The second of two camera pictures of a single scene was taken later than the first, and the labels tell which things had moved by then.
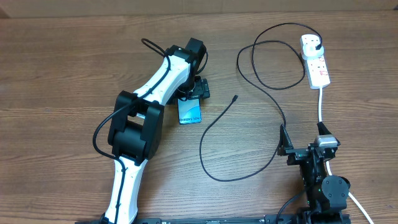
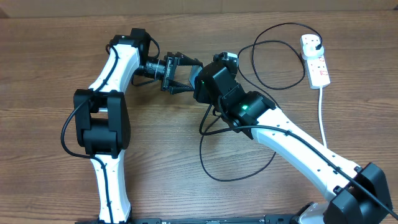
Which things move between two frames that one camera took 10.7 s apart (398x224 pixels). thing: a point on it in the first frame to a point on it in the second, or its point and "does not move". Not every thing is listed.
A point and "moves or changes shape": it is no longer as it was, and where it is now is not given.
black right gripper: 296,154 to 203,93
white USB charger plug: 310,51 does not move
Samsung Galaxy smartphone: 189,111 moves or changes shape
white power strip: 316,71 does not move
